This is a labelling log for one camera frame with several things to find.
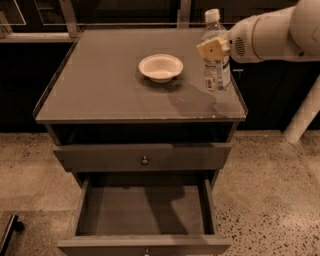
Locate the open middle grey drawer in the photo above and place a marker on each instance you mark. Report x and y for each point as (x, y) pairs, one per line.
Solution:
(122, 216)

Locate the grey drawer cabinet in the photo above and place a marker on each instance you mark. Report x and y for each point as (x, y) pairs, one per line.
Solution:
(100, 97)

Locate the white bowl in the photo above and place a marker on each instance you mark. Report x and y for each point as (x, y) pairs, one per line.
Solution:
(161, 68)

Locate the clear plastic water bottle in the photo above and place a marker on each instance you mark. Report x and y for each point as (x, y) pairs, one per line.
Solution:
(217, 72)

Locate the top grey drawer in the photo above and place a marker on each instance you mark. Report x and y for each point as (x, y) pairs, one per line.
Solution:
(127, 157)

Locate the black wheeled base corner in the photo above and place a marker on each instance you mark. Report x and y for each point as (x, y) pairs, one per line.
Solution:
(13, 225)

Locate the middle drawer metal knob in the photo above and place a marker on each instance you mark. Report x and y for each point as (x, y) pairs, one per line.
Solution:
(146, 252)

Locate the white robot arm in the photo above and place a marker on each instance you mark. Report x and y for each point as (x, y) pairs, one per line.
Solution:
(291, 34)

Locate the round metal drawer knob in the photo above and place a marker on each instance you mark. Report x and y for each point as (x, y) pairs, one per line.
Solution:
(144, 161)

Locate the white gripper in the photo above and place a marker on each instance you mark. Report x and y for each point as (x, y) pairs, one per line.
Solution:
(240, 42)

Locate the white round pillar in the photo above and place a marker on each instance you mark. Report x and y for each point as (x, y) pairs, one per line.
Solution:
(306, 113)

